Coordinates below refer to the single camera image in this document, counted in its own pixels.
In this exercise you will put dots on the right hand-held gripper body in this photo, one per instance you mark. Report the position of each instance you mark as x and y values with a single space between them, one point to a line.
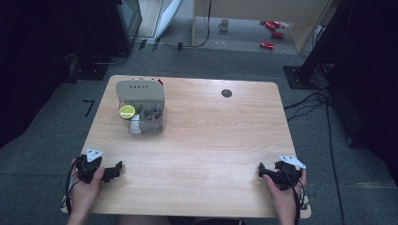
286 175

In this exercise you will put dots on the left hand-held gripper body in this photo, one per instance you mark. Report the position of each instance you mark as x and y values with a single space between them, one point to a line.
88 167

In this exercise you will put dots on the person's right hand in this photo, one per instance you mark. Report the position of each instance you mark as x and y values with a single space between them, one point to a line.
283 198

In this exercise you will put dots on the person's left hand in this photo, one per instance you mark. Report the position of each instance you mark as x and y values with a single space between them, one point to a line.
84 193

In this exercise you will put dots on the white plastic item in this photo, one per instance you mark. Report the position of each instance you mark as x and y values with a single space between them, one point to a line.
135 126

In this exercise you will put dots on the yellow-green ball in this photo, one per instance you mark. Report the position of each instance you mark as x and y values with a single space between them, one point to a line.
127 111

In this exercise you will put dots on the grey crumpled items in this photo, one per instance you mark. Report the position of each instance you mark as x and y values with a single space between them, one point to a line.
151 113

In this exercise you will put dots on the clear bin with beige lid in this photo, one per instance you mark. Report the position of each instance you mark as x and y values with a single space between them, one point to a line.
142 104

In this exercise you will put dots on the round grey table grommet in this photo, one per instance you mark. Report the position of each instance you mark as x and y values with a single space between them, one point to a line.
226 93

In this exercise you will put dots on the small red item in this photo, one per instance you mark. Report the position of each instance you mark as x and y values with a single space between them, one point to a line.
160 82

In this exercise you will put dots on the black stand with base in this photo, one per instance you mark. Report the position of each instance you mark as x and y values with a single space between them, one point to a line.
308 62

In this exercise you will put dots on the red can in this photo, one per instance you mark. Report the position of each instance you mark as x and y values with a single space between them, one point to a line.
267 46
277 34
269 26
276 23

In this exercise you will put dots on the black tape strip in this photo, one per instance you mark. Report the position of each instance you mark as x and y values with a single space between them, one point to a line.
142 44
180 46
156 44

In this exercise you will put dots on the dark cabinet with monitor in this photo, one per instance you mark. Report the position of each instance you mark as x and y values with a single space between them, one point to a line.
123 25

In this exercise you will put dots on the grey mug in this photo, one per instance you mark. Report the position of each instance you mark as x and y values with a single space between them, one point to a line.
223 25

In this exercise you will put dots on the white board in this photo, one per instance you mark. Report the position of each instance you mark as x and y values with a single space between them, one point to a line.
168 15

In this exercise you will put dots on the black floor base plate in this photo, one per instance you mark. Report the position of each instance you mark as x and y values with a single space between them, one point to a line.
89 70

